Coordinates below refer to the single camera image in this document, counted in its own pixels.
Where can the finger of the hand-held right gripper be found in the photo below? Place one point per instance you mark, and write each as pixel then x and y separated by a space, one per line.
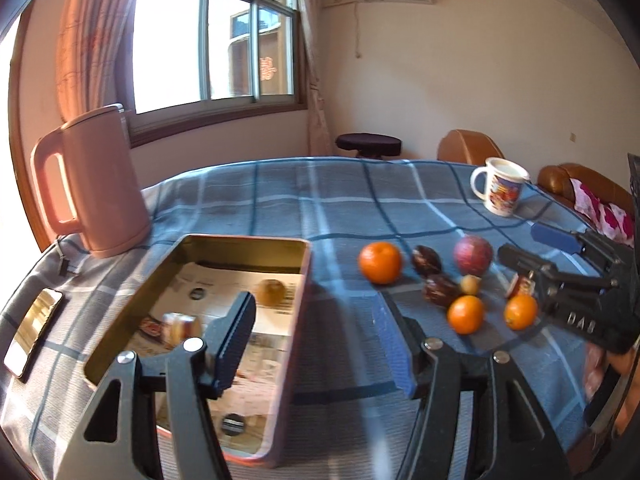
pixel 555 236
pixel 525 260

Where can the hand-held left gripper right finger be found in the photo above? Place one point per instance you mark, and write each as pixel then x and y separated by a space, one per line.
pixel 400 345

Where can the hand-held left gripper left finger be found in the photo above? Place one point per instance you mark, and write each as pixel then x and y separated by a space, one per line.
pixel 235 340

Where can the small snack jar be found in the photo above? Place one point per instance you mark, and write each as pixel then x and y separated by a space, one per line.
pixel 521 285

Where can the small orange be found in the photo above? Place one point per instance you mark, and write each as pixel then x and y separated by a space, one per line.
pixel 466 315
pixel 520 311

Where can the rectangular metal tin box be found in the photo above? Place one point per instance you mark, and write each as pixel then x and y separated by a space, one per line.
pixel 295 360

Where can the dark mangosteen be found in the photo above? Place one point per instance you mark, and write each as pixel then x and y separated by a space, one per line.
pixel 426 260
pixel 440 290

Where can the pink floral cloth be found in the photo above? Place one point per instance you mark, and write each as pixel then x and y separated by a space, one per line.
pixel 607 215

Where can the brown leather sofa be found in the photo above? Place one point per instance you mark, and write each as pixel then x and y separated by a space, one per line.
pixel 560 177

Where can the wrapped snack cake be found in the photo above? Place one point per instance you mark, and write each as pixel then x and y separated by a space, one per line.
pixel 177 327

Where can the small yellow longan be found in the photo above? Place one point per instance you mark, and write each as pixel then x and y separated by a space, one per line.
pixel 470 285
pixel 270 292

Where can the printed paper sheet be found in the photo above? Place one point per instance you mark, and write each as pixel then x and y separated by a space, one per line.
pixel 225 280

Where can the white printed mug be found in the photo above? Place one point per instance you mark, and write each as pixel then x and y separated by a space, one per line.
pixel 500 185

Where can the large orange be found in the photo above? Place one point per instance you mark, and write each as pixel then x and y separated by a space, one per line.
pixel 380 263

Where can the brown leather armchair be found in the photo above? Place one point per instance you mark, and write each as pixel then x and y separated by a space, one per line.
pixel 470 145

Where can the blue plaid tablecloth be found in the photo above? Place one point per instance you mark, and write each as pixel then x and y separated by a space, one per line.
pixel 350 200

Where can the dark round stool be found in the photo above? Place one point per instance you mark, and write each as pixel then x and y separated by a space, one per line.
pixel 369 144

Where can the gold smartphone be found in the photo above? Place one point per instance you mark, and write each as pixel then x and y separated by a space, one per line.
pixel 32 332

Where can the pink electric kettle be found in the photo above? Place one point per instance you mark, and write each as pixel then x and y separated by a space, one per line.
pixel 100 185

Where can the beige curtain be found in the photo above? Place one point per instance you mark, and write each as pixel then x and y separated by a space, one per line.
pixel 312 60

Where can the sliding glass window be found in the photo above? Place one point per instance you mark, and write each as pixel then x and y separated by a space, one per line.
pixel 170 45

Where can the pink curtain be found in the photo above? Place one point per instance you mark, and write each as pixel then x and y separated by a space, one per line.
pixel 90 35

